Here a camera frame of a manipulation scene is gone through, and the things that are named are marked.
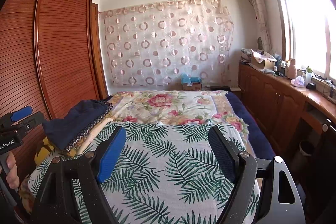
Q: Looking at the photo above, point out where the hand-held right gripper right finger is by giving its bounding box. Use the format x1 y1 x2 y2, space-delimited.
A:
209 126 306 224

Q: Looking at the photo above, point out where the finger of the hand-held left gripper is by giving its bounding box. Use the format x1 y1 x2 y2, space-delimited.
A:
0 105 34 128

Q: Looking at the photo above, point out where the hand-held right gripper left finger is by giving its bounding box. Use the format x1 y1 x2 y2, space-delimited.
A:
30 126 127 224

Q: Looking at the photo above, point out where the navy blue printed T-shirt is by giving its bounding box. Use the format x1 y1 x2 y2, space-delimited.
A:
42 99 109 151

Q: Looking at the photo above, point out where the person's left hand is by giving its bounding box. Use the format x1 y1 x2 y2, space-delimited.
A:
0 152 20 191

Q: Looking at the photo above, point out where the gold-edged cream pillow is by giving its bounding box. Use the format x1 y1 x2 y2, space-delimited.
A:
75 119 113 156

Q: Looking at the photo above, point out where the dark patterned pillow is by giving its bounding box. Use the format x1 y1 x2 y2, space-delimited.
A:
64 101 113 153

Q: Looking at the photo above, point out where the yellow plush toy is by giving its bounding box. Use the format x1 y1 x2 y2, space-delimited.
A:
34 136 66 165

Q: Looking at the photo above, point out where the navy blue bed cover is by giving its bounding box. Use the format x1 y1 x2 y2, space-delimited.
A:
227 91 276 161

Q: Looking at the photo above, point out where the leaf print blanket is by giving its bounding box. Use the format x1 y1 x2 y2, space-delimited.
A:
28 120 260 224

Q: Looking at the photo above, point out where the colourful floral pillow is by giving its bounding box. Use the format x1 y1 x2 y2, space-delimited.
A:
18 175 36 214

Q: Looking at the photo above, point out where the wooden slatted wardrobe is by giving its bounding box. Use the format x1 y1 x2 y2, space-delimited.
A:
0 0 108 180

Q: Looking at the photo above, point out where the floral bed sheet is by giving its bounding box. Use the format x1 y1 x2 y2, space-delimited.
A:
105 90 248 135

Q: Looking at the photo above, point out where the wooden counter cabinet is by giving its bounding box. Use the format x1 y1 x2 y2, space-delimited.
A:
238 61 336 161

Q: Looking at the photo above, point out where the cardboard box with blue bags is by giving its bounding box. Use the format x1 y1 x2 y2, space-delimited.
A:
181 73 202 90

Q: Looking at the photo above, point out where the open cardboard box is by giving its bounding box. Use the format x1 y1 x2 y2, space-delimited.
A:
251 49 277 71

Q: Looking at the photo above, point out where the stack of folded cloths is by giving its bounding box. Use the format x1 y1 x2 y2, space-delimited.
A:
241 48 253 63

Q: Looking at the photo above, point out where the pink white cloth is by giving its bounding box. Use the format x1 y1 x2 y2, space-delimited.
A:
291 76 306 88

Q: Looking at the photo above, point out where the pink bottle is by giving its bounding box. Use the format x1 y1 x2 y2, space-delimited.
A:
287 58 298 80

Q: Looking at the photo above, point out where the circle-patterned sheer curtain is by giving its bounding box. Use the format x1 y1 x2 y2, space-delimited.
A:
100 0 235 86

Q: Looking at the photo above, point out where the beige tied window curtain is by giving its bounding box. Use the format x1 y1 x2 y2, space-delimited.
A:
245 0 272 52

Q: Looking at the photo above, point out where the wood-framed window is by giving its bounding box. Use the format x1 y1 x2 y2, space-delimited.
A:
269 0 336 83

